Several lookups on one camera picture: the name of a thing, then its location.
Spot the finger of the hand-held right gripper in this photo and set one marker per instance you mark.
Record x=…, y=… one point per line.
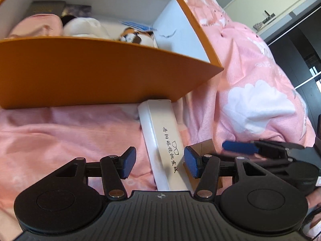
x=275, y=161
x=240, y=147

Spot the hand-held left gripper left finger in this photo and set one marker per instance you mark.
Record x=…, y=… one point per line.
x=129, y=162

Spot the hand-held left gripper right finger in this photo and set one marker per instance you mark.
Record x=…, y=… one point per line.
x=191, y=163

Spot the small brown cardboard box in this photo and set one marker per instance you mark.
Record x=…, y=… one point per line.
x=204, y=146

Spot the long white case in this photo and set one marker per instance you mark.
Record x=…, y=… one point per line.
x=163, y=140

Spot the orange cardboard box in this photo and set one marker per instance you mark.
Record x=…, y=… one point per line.
x=75, y=70

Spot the person's right hand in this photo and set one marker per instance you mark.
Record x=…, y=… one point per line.
x=314, y=203

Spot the pink printed blanket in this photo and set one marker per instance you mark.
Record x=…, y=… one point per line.
x=250, y=80

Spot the black furniture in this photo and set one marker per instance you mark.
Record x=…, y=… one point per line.
x=298, y=47

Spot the grey tassel ornament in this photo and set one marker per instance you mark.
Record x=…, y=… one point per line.
x=258, y=25

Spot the calico cat plush toy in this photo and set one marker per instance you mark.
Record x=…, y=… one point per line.
x=135, y=37

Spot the blue paper tag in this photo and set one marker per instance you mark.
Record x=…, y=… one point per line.
x=136, y=26

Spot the white plush toy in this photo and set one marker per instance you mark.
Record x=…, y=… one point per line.
x=82, y=27

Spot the white wardrobe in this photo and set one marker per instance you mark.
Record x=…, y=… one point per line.
x=270, y=0

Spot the dark printed box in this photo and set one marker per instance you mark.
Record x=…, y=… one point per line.
x=76, y=10

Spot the pink cloth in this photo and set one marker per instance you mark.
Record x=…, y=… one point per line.
x=35, y=26

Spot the olive flat box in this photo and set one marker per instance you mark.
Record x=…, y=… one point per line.
x=47, y=7

